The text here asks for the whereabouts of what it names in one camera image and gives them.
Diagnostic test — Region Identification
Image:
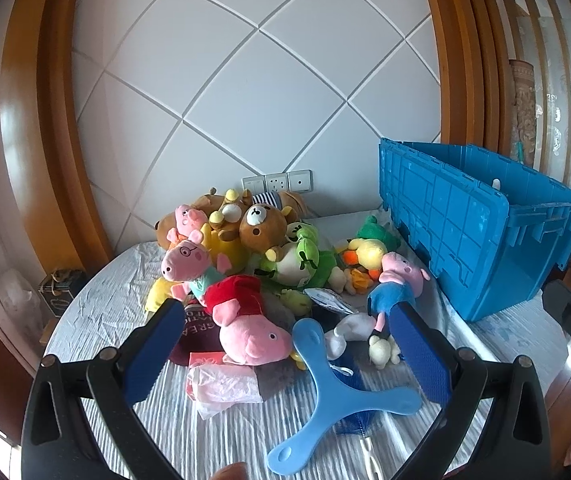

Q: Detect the blue-shirt pink pig plush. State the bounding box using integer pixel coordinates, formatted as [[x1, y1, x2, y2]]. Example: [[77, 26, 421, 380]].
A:
[[368, 252, 431, 335]]

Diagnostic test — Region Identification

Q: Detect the light blue three-arm boomerang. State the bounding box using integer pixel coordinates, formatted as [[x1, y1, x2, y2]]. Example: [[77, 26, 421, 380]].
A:
[[267, 318, 422, 476]]

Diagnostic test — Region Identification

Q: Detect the white goose plush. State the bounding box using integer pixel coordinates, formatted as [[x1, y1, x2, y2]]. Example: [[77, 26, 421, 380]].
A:
[[325, 313, 378, 361]]

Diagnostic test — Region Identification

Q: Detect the red-dress pink pig plush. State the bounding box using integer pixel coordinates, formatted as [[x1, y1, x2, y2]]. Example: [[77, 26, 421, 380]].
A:
[[204, 274, 293, 366]]

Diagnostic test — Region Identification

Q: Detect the grey fluffy plush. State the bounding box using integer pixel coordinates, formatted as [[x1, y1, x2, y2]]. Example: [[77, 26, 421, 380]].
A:
[[254, 292, 297, 401]]

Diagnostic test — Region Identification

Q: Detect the white blue wipes packet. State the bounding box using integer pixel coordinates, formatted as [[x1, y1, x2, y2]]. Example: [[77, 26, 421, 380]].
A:
[[304, 287, 357, 315]]

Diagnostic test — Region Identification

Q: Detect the small green frog keychain plush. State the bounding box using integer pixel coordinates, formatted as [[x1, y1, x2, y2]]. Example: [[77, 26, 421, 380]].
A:
[[278, 289, 313, 318]]

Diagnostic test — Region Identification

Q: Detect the blue plastic storage crate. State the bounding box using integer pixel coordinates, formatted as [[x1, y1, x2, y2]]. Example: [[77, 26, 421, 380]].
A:
[[379, 139, 571, 322]]

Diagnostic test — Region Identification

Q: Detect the pink plastic bag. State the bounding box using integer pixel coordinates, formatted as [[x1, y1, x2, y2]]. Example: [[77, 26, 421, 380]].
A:
[[186, 352, 262, 420]]

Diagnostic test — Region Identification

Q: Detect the small cream plush figure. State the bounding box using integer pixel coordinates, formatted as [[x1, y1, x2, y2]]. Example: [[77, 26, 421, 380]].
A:
[[368, 335, 401, 370]]

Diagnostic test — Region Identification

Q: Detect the maroon knitted hat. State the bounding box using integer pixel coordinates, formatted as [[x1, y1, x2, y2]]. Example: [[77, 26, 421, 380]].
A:
[[168, 302, 222, 366]]

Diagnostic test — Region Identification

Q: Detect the yellow plush body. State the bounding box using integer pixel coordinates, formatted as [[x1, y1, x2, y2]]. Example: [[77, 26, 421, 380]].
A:
[[145, 214, 250, 313]]

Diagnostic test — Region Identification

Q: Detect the wooden lattice room divider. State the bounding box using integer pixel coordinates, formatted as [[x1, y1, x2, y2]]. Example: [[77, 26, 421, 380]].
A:
[[502, 0, 571, 188]]

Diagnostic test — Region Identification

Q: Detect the yellow duck green-hat plush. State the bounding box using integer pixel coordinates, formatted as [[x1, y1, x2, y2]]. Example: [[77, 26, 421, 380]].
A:
[[340, 214, 401, 281]]

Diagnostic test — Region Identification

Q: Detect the orange yellow fabric piece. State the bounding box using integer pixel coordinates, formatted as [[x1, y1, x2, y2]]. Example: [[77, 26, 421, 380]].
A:
[[344, 268, 374, 295]]

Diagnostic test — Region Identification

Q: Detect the teal-shirt pink pig plush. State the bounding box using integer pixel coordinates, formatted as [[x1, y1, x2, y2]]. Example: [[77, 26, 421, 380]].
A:
[[160, 230, 231, 306]]

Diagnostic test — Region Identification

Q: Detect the small pink pig plush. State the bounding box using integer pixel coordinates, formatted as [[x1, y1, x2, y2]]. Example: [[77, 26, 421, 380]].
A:
[[166, 205, 207, 244]]

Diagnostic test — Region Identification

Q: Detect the brown deer plush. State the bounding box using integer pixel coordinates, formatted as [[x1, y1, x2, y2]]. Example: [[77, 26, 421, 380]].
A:
[[192, 188, 253, 242]]

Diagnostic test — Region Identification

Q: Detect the brown bear plush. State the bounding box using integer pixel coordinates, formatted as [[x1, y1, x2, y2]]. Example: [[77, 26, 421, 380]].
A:
[[238, 204, 299, 262]]

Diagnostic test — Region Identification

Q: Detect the striped-shirt brown plush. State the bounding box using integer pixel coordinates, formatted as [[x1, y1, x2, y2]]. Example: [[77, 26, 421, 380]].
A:
[[252, 191, 309, 218]]

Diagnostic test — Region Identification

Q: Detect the white wall socket strip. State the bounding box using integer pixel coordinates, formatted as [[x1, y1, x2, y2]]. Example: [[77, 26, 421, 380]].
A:
[[241, 170, 313, 194]]

